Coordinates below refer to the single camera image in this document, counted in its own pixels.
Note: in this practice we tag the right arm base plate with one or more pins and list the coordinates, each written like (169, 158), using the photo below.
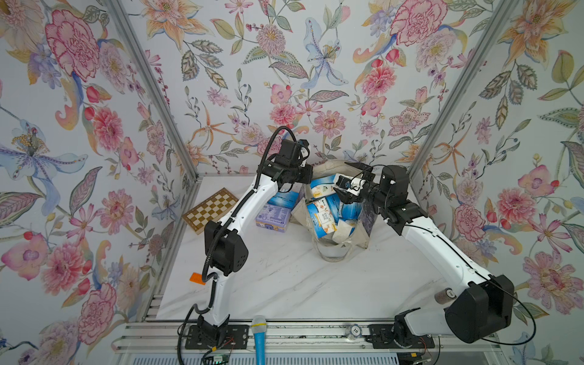
(384, 336)

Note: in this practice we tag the blue microphone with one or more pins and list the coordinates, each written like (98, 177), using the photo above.
(259, 329)

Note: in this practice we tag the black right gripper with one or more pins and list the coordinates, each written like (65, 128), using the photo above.
(368, 171)

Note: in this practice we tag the blue tissue pack front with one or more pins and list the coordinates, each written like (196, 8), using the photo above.
(350, 212)

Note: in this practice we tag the silver round knob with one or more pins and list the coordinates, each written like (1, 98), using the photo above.
(354, 332)

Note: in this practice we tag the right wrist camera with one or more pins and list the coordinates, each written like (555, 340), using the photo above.
(354, 185)

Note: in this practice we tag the brown cylinder roll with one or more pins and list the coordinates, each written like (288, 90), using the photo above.
(445, 296)

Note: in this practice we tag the beige canvas tote bag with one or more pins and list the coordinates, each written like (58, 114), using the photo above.
(326, 248)

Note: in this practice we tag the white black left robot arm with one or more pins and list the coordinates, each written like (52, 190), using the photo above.
(225, 248)

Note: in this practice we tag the aluminium front rail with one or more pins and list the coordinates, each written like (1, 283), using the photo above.
(284, 336)

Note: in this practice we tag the wooden chessboard box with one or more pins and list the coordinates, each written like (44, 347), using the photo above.
(211, 209)

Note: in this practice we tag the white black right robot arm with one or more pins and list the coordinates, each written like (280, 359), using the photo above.
(482, 303)

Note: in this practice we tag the purple tissue pack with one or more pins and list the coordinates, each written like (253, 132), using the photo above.
(273, 218)

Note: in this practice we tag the orange tag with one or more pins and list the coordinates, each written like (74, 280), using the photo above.
(197, 279)

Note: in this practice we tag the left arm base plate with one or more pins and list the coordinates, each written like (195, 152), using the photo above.
(230, 337)

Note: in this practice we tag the blue white tissue pack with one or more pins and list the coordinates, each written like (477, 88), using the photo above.
(323, 187)

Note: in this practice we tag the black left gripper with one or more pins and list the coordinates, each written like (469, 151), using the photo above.
(306, 174)

